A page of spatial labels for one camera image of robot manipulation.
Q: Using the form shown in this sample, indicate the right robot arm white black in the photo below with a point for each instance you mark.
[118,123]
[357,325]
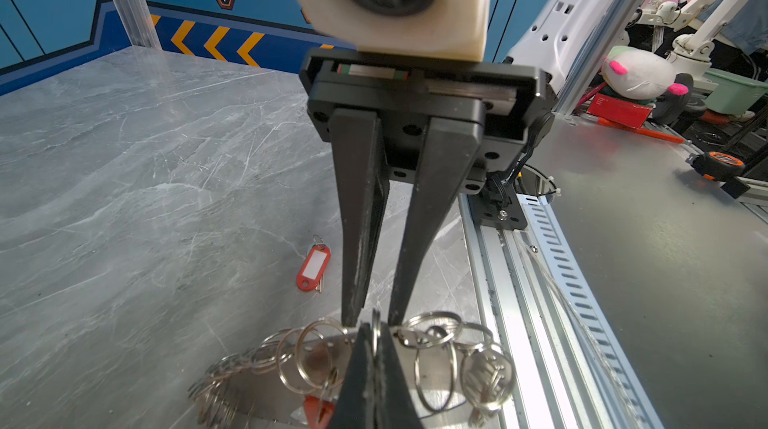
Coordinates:
[562,29]

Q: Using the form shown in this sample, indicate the white pink plush toy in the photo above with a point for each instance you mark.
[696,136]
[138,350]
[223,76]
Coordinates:
[640,75]

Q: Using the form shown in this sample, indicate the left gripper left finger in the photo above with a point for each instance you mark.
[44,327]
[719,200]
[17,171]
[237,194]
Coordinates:
[355,407]

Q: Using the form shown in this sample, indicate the orange black wheel tool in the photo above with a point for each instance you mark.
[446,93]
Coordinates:
[716,166]

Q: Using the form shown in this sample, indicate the aluminium front rail frame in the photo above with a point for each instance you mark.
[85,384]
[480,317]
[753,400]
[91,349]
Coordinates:
[571,371]

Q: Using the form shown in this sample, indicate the red tag with grey key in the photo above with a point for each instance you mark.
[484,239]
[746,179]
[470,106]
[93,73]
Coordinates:
[311,274]

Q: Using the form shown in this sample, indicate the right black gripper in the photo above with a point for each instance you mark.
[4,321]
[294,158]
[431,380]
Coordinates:
[469,106]

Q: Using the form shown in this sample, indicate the green plastic bin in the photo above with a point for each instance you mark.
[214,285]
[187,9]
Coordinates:
[734,94]

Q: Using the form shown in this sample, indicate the red pen on bench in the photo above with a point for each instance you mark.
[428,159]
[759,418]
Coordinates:
[642,131]

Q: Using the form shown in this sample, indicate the red head silver key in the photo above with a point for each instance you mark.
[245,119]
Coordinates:
[318,412]

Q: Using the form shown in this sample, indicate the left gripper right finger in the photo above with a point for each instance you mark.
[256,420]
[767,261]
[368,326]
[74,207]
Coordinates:
[393,404]

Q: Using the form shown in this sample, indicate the red flat box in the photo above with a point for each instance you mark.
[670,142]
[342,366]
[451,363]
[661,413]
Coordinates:
[619,111]

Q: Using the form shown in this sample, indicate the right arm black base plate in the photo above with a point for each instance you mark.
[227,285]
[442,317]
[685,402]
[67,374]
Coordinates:
[497,206]

